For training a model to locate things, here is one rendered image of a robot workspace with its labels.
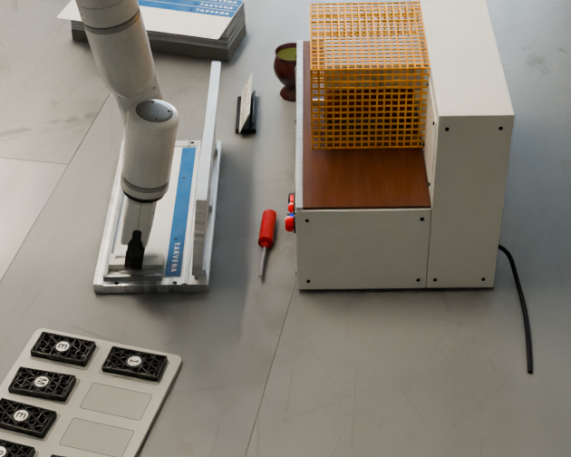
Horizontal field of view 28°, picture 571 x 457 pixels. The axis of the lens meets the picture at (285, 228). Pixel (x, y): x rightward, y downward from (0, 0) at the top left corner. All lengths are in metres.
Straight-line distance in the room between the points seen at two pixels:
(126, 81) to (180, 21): 0.89
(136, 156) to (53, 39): 0.99
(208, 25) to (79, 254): 0.72
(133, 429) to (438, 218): 0.61
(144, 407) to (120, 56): 0.56
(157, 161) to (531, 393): 0.72
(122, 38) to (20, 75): 0.99
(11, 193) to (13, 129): 0.23
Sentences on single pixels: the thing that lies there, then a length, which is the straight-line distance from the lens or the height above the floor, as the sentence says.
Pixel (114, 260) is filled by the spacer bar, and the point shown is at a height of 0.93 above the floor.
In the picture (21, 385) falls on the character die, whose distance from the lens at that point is 1.93.
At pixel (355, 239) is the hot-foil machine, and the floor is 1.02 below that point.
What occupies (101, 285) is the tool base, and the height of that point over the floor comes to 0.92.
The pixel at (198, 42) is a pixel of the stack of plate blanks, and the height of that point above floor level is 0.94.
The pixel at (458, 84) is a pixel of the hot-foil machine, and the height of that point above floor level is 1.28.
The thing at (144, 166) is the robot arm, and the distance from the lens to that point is 1.90.
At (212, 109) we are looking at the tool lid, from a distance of 2.14.
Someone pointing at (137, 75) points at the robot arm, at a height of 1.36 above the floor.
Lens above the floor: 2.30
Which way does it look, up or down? 40 degrees down
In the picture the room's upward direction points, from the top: 2 degrees counter-clockwise
